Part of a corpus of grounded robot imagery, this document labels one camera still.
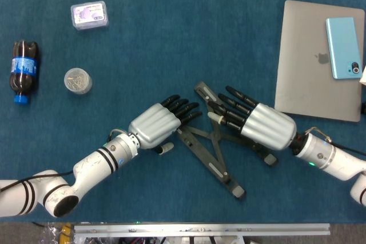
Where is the clear round jar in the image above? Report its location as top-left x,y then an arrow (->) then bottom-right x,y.
63,67 -> 93,95

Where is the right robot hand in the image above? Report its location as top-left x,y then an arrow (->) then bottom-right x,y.
207,85 -> 298,152

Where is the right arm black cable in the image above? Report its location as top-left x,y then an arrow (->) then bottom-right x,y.
304,126 -> 366,153

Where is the grey laptop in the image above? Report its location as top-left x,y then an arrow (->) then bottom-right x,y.
274,0 -> 366,123

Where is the black folding laptop stand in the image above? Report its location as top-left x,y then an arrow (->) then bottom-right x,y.
176,81 -> 280,200

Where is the light blue smartphone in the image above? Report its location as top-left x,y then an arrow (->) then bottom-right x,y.
325,17 -> 363,80

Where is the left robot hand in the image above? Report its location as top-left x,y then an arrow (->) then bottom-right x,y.
128,94 -> 203,156

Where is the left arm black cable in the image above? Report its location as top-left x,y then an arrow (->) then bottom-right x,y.
0,170 -> 74,193

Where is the clear plastic card box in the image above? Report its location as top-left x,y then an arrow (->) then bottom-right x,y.
70,0 -> 110,31

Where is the aluminium profile rail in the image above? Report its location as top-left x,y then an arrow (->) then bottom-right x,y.
73,223 -> 331,239

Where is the cola bottle blue label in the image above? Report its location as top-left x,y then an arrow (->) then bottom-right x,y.
9,40 -> 40,105

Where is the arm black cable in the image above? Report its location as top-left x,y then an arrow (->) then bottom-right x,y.
304,126 -> 366,153
0,170 -> 74,193

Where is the clear plastic bag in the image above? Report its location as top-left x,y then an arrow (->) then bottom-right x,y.
39,223 -> 62,244

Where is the teal table cloth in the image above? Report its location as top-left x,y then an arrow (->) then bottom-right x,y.
0,0 -> 366,224

